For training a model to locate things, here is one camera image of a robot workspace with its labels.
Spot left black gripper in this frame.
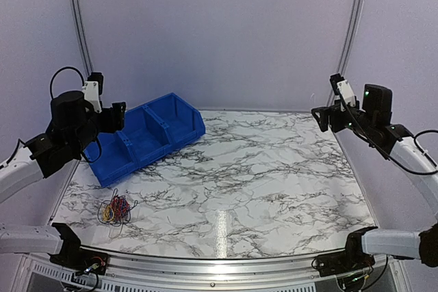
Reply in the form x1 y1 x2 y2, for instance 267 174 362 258
70 102 125 155

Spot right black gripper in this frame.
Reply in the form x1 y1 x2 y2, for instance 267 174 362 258
312 99 375 137

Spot red wire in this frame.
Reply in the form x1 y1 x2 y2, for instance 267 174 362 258
109 194 131 222

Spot yellow wire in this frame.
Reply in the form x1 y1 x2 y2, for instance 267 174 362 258
96 200 117 224

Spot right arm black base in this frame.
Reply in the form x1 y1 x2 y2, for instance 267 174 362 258
311 226 377 277

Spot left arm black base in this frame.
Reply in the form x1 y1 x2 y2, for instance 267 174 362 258
50 223 109 275

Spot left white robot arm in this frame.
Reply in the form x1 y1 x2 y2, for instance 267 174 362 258
1 90 126 268

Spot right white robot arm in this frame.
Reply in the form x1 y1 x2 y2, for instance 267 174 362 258
311 80 437 270

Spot blue three-compartment plastic bin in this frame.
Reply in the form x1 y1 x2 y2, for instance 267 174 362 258
85 93 205 187

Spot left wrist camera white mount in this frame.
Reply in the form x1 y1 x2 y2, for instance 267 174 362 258
81 72 103 114

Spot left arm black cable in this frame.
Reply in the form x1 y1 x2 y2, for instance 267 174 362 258
49 67 86 101

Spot right aluminium corner post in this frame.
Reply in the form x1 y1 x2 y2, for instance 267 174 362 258
333 0 368 77

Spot aluminium front rail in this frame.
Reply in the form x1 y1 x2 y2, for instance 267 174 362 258
11 251 411 291

